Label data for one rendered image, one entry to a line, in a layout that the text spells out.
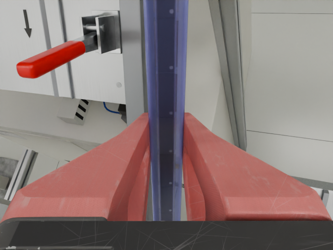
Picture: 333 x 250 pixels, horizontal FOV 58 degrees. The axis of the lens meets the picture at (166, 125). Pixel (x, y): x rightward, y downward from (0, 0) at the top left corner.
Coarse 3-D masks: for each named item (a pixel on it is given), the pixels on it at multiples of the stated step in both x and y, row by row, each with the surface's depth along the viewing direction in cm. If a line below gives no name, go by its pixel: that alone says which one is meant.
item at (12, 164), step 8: (0, 160) 152; (8, 160) 151; (16, 160) 149; (0, 168) 150; (8, 168) 149; (0, 176) 141; (8, 176) 147; (0, 184) 142; (8, 184) 146; (0, 192) 145
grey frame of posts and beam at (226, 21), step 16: (208, 0) 46; (224, 0) 45; (224, 16) 50; (224, 32) 54; (240, 32) 57; (224, 48) 57; (240, 48) 60; (224, 64) 62; (240, 64) 64; (224, 80) 69; (240, 80) 68; (240, 96) 75; (240, 112) 84; (240, 128) 96; (240, 144) 116
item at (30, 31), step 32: (0, 0) 31; (32, 0) 30; (64, 0) 28; (96, 0) 27; (0, 32) 32; (32, 32) 31; (64, 32) 30; (0, 64) 34; (64, 64) 31; (96, 64) 30; (64, 96) 33; (96, 96) 31
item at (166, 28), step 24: (144, 0) 9; (168, 0) 9; (144, 24) 10; (168, 24) 10; (168, 48) 10; (168, 72) 10; (168, 96) 11; (168, 120) 12; (168, 144) 12; (168, 168) 13; (168, 192) 14; (168, 216) 15
